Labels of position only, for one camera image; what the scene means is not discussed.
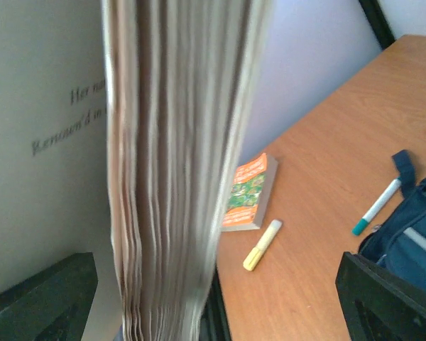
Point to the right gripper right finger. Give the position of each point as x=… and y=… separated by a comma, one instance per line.
x=378, y=305

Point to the black aluminium frame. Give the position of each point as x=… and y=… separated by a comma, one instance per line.
x=378, y=22

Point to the orange Treehouse paperback book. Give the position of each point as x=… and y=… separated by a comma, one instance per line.
x=250, y=193

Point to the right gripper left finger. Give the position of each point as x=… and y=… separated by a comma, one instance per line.
x=54, y=304

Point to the pink illustrated paperback book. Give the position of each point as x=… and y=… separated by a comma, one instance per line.
x=121, y=126

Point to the green capped marker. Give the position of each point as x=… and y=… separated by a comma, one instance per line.
x=386, y=195

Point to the navy blue backpack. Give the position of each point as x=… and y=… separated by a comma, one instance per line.
x=399, y=244

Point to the yellow glue stick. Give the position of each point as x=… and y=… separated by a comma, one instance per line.
x=255, y=255

